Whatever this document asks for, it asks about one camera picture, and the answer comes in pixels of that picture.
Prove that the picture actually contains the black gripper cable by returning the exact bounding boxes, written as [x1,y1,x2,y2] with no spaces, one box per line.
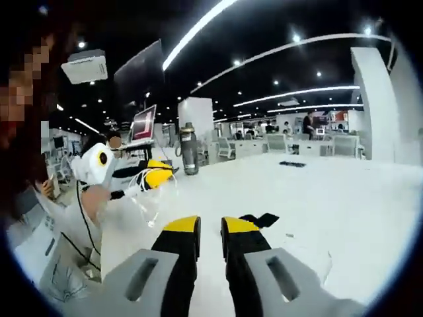
[59,180,102,272]

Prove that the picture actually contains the long white ceiling light strip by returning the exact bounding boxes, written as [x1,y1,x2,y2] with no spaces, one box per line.
[161,0,239,72]

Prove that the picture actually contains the ceiling air conditioner unit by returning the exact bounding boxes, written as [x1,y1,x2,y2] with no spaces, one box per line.
[61,49,109,85]

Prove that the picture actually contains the person's floral printed shirt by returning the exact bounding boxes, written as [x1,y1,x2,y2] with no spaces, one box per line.
[6,184,102,301]

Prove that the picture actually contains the dark hanging display panel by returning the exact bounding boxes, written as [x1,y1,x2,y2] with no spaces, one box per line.
[113,38,166,106]

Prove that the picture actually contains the person's left hand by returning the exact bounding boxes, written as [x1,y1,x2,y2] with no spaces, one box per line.
[80,184,110,226]

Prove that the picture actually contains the dark grey water bottle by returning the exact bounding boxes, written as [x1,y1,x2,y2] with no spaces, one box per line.
[178,122,200,176]

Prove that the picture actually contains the black Velcro strap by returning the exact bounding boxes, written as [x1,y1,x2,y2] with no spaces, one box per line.
[239,213,280,229]

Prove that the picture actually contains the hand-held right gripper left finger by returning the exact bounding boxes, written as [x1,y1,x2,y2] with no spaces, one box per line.
[62,215,202,317]

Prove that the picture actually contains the white pillar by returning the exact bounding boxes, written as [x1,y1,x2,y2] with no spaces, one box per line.
[178,97,214,159]
[350,46,399,162]

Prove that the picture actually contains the person's dark hair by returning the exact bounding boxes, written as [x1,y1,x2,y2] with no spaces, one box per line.
[0,19,80,219]

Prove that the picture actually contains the silver monitor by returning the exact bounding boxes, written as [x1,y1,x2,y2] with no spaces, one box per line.
[130,104,158,142]

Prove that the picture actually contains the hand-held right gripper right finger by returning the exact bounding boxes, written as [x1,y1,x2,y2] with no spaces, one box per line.
[220,216,364,317]

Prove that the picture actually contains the white wired earphones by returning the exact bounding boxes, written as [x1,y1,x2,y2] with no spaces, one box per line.
[127,166,181,229]

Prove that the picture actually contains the monitor stand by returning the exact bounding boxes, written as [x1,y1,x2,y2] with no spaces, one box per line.
[115,140,156,166]

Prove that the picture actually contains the white desktop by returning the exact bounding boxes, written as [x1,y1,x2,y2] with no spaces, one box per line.
[98,153,423,304]

